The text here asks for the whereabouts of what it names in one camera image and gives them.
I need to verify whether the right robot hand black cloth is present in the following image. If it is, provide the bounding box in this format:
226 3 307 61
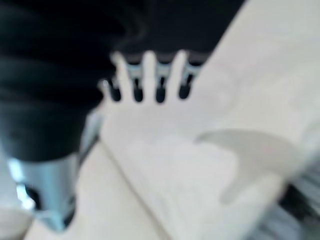
0 0 247 232

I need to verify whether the grey black striped textile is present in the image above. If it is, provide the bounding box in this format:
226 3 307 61
247 159 320 240

